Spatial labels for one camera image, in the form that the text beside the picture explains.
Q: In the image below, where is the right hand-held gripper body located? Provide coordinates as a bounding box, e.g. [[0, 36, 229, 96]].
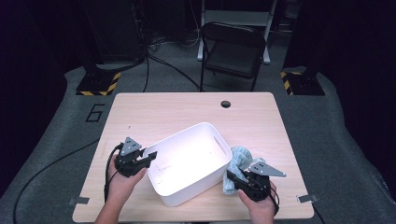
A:
[[234, 161, 288, 202]]

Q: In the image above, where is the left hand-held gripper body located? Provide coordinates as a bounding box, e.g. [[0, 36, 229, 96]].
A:
[[114, 136, 148, 178]]

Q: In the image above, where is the light blue fluffy towel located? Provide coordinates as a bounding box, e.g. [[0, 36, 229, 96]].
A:
[[222, 146, 265, 196]]

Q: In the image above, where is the white plastic storage box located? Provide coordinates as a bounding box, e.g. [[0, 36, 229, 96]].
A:
[[143, 121, 233, 208]]

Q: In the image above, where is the person's right hand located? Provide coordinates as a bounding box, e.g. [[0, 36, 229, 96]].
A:
[[237, 181, 278, 221]]

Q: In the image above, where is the person's left hand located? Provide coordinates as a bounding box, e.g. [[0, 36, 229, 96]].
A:
[[106, 154, 148, 203]]

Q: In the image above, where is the grey tape piece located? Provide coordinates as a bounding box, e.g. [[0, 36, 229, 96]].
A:
[[296, 194, 320, 203], [67, 196, 91, 206]]

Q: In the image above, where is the black stand with striped base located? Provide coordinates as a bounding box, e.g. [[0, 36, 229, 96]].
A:
[[75, 62, 122, 97], [279, 66, 326, 97]]

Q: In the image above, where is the black folding chair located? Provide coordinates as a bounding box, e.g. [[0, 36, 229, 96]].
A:
[[199, 21, 268, 93]]

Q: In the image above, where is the black equipment cabinet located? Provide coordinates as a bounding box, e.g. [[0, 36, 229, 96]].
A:
[[82, 0, 148, 64]]

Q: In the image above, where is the white metal rack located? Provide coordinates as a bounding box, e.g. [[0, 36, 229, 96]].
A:
[[196, 0, 278, 65]]

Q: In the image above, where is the left hand-held gripper black cable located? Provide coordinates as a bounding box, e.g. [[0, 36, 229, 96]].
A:
[[104, 143, 125, 203]]

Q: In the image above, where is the hand-held gripper black cable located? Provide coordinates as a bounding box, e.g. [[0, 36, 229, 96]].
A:
[[265, 186, 281, 217], [104, 143, 125, 203]]

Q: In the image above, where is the right hand-held gripper black cable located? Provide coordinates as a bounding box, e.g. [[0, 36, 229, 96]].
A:
[[265, 186, 281, 217]]

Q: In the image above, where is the short black floor cable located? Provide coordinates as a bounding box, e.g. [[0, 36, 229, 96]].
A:
[[142, 55, 151, 93]]

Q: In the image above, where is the curved black floor cable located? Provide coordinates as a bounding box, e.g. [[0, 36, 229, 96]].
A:
[[12, 138, 101, 224]]

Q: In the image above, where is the long black floor cable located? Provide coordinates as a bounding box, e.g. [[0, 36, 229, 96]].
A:
[[146, 54, 205, 93]]

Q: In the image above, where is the tangle of floor cables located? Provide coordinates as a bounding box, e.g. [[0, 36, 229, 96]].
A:
[[148, 29, 202, 52]]

